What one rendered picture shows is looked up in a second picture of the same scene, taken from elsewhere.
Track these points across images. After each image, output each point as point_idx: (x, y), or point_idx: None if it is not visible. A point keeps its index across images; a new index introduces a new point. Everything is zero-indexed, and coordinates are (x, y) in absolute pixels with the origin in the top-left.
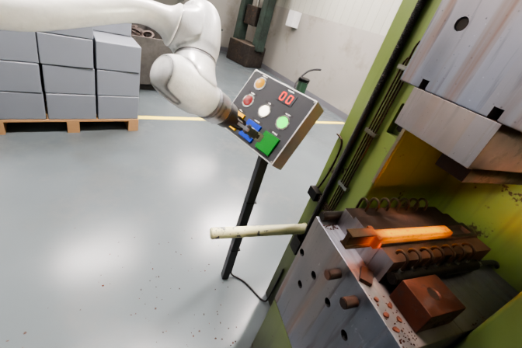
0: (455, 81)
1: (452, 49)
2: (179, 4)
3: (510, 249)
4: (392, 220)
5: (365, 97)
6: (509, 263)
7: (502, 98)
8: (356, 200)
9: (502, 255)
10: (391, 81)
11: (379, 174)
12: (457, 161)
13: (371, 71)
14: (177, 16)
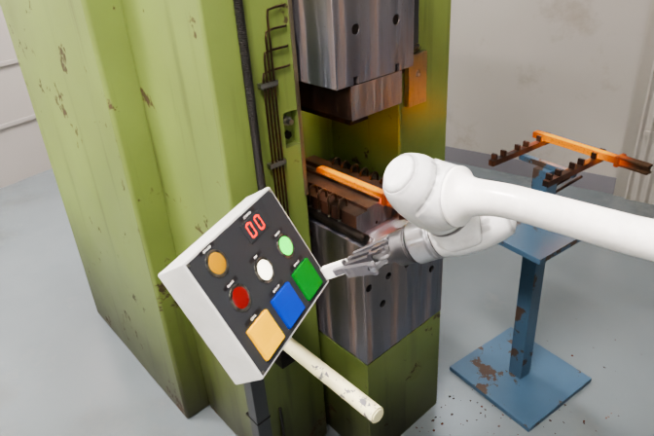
0: (372, 64)
1: (359, 47)
2: (458, 168)
3: (306, 146)
4: (341, 192)
5: (236, 144)
6: (311, 153)
7: (396, 57)
8: (303, 227)
9: (306, 154)
10: (257, 105)
11: (307, 182)
12: (396, 104)
13: (223, 115)
14: (472, 174)
